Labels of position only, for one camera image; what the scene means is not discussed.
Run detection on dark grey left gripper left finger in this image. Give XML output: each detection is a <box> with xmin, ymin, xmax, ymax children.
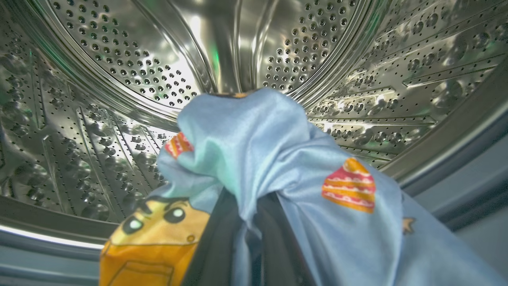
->
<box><xmin>182</xmin><ymin>189</ymin><xmax>244</xmax><ymax>286</ymax></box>

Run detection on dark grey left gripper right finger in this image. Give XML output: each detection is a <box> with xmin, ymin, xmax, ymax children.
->
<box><xmin>254</xmin><ymin>192</ymin><xmax>318</xmax><ymax>286</ymax></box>

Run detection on light blue cartoon print garment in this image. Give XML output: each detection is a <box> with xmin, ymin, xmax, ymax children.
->
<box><xmin>99</xmin><ymin>88</ymin><xmax>508</xmax><ymax>286</ymax></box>

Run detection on grey rubber door gasket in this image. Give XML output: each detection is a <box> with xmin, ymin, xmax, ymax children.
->
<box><xmin>0</xmin><ymin>119</ymin><xmax>508</xmax><ymax>286</ymax></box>

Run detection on stainless steel washing drum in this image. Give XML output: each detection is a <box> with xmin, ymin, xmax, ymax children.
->
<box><xmin>0</xmin><ymin>0</ymin><xmax>508</xmax><ymax>239</ymax></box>

